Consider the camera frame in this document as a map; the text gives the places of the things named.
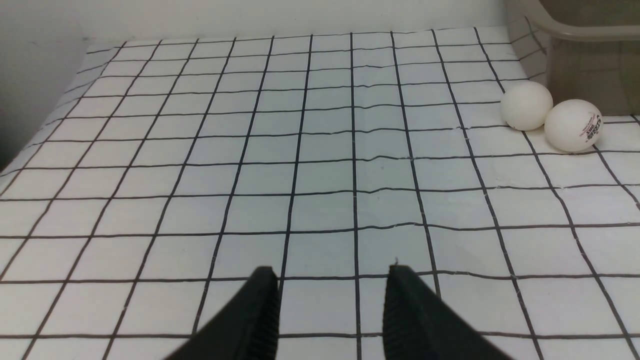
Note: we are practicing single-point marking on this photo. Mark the plain white ball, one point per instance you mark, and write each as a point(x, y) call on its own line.
point(525, 105)

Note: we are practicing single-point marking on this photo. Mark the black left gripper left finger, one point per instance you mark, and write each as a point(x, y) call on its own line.
point(246, 328)

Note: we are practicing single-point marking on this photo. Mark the olive green plastic bin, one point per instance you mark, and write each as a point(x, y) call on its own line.
point(581, 49)

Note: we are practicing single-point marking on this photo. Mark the white black-grid tablecloth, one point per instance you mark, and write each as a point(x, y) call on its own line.
point(171, 169)

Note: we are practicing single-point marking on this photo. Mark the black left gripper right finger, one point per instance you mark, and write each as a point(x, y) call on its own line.
point(418, 325)

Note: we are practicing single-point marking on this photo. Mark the white ball red logo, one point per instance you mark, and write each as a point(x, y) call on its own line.
point(573, 125)

